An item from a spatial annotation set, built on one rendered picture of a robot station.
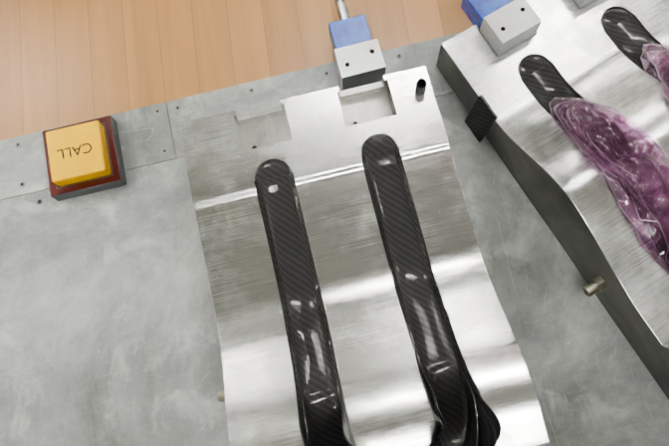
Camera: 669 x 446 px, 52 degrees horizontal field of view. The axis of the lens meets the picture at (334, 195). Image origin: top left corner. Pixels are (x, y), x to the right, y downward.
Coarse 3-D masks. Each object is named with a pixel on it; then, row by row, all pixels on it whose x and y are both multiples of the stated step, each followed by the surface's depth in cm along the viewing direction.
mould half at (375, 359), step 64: (192, 128) 69; (320, 128) 69; (384, 128) 69; (192, 192) 68; (256, 192) 68; (320, 192) 68; (448, 192) 67; (256, 256) 66; (320, 256) 66; (384, 256) 66; (448, 256) 66; (256, 320) 65; (384, 320) 63; (256, 384) 61; (384, 384) 59; (512, 384) 58
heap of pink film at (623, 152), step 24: (648, 48) 73; (648, 72) 71; (576, 120) 68; (600, 120) 67; (624, 120) 67; (576, 144) 68; (600, 144) 66; (624, 144) 65; (648, 144) 66; (600, 168) 66; (624, 168) 63; (648, 168) 63; (624, 192) 65; (648, 192) 63; (648, 216) 64; (648, 240) 65
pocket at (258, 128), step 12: (276, 108) 71; (240, 120) 71; (252, 120) 72; (264, 120) 72; (276, 120) 72; (240, 132) 72; (252, 132) 72; (264, 132) 72; (276, 132) 72; (288, 132) 72; (240, 144) 70; (252, 144) 72; (264, 144) 72
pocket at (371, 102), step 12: (372, 84) 72; (384, 84) 71; (348, 96) 72; (360, 96) 72; (372, 96) 73; (384, 96) 73; (348, 108) 72; (360, 108) 72; (372, 108) 72; (384, 108) 72; (348, 120) 72; (360, 120) 72
